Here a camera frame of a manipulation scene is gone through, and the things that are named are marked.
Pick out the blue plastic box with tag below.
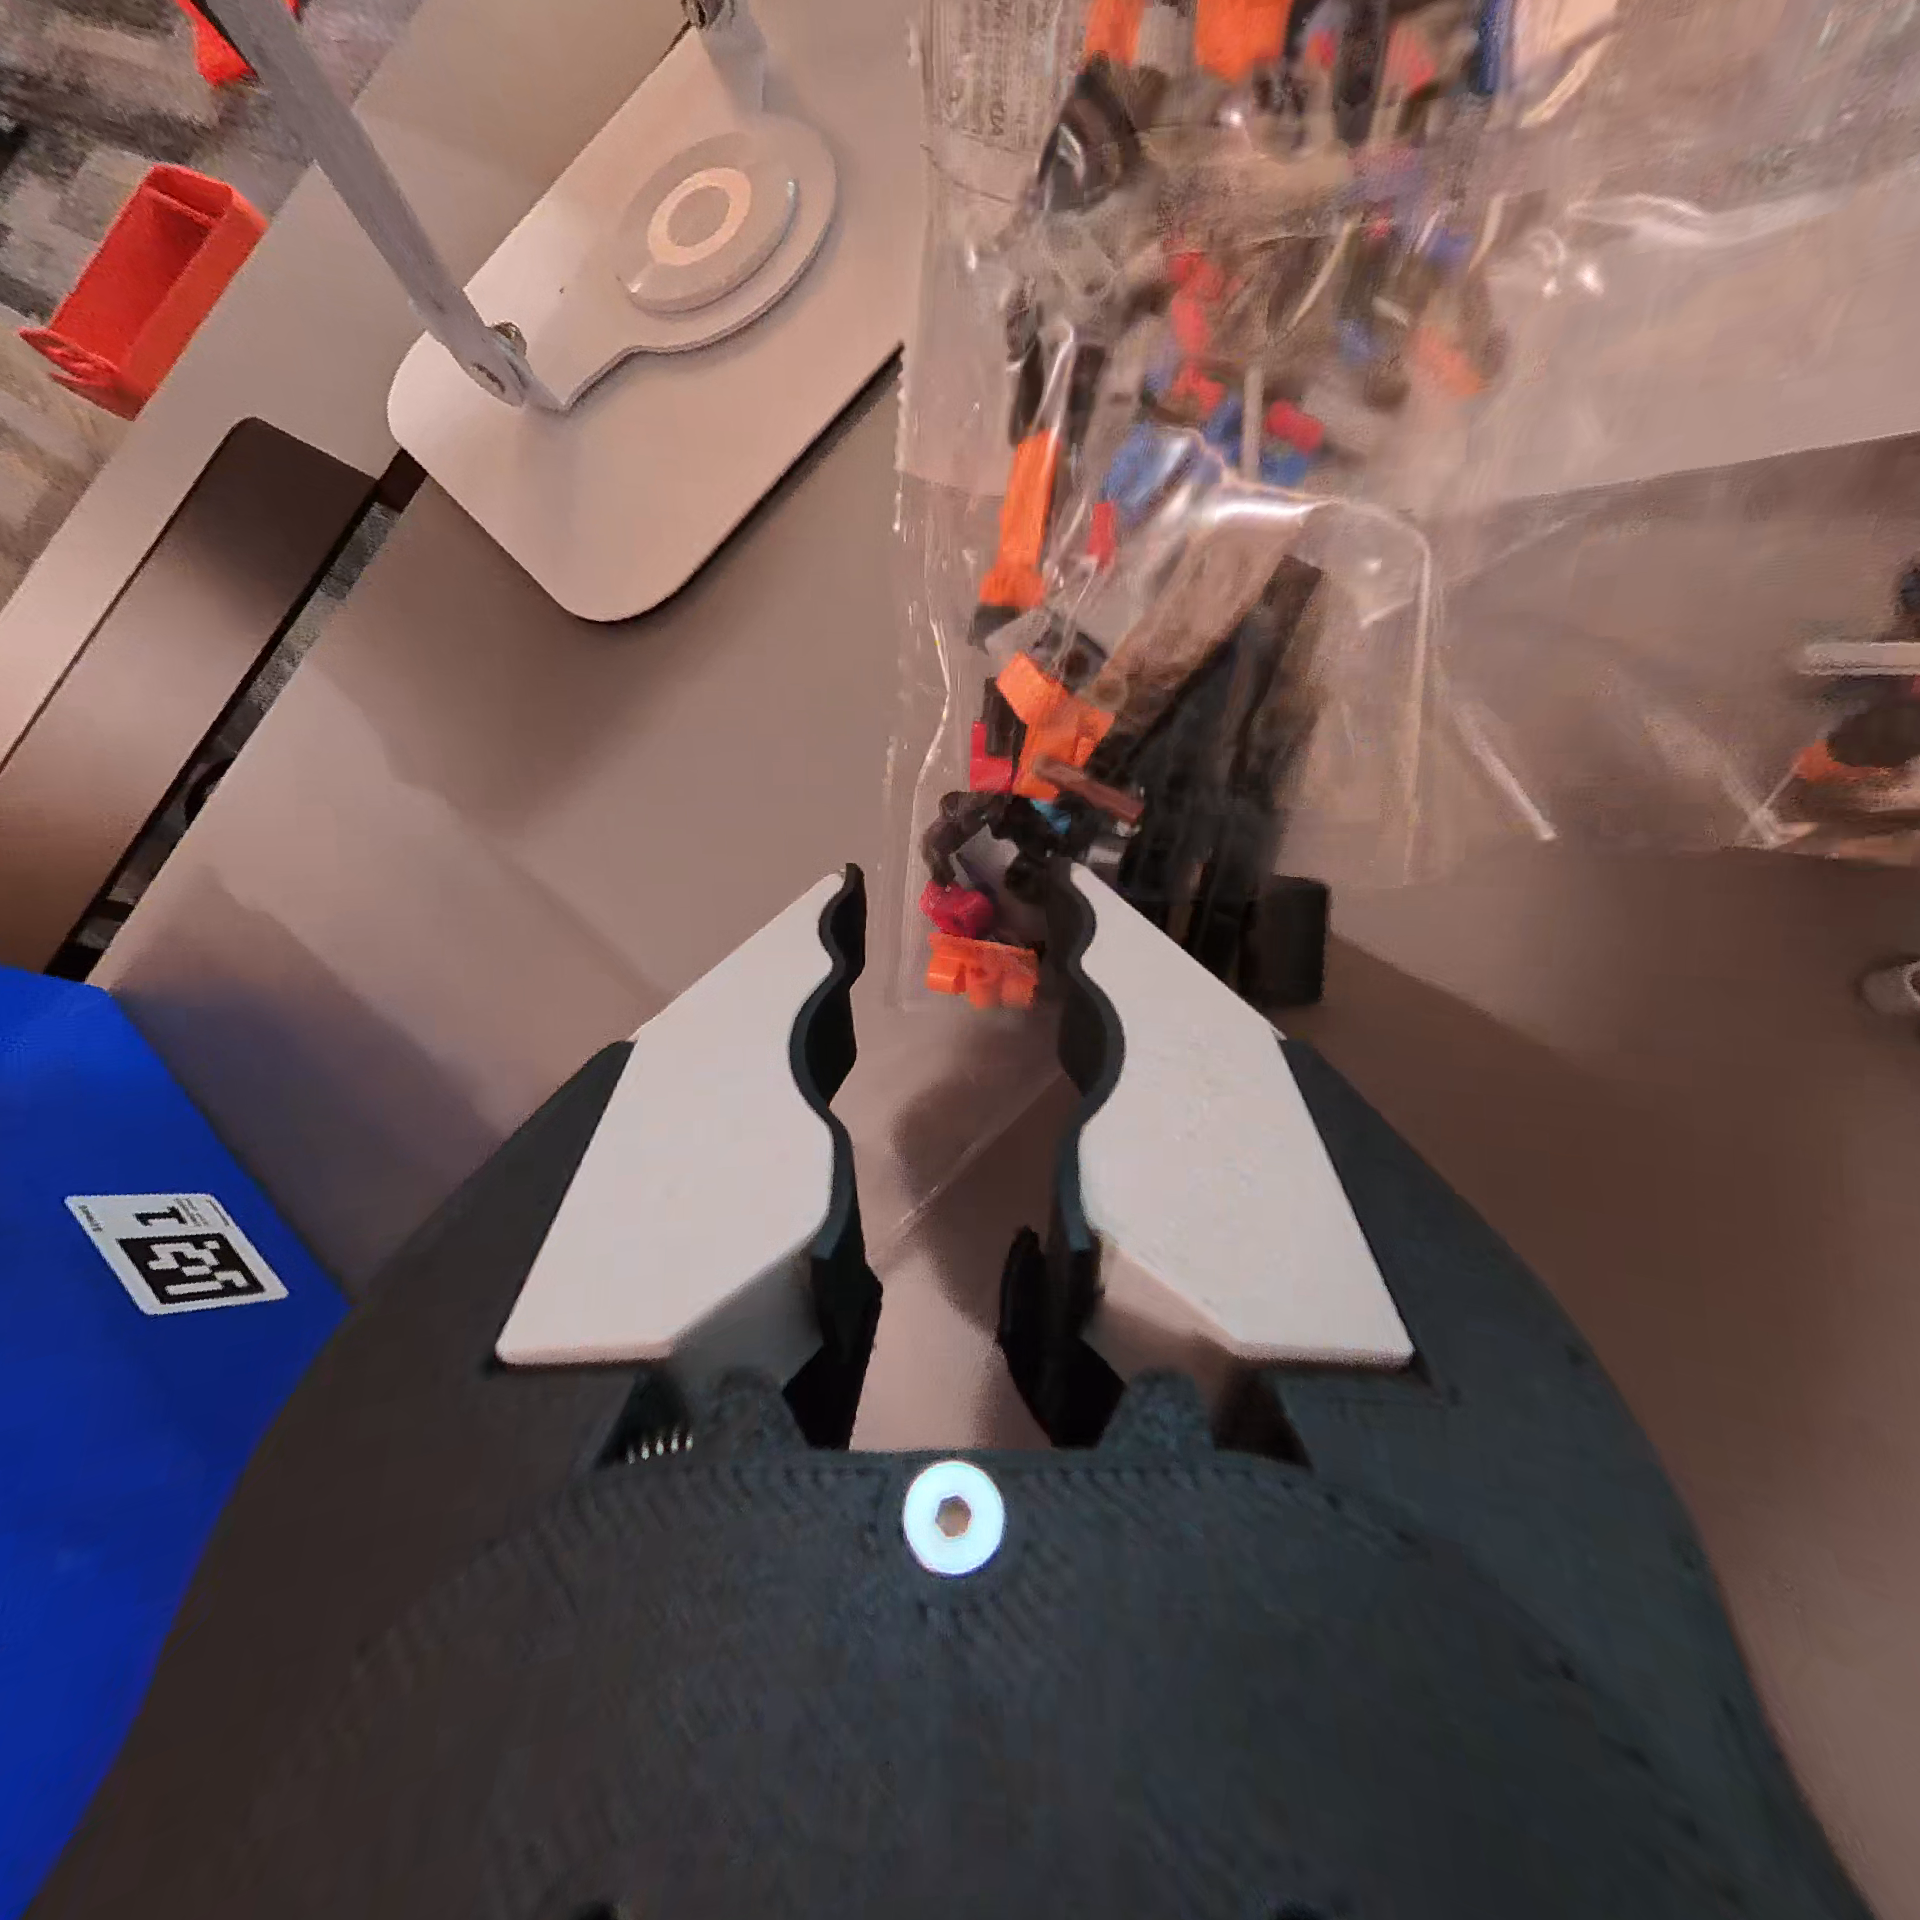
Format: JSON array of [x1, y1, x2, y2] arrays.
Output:
[[0, 963, 354, 1914]]

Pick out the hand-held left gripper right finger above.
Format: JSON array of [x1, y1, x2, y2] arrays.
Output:
[[998, 870, 1419, 1448]]

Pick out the clear bag of lego pieces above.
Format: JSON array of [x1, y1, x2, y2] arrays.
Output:
[[884, 0, 1920, 1247]]

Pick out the orange plastic bracket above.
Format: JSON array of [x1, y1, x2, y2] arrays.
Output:
[[172, 0, 302, 84], [18, 165, 273, 422]]

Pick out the white book stand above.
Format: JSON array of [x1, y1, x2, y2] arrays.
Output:
[[202, 0, 910, 624]]

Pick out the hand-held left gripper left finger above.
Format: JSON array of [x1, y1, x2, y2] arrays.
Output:
[[496, 862, 884, 1448]]

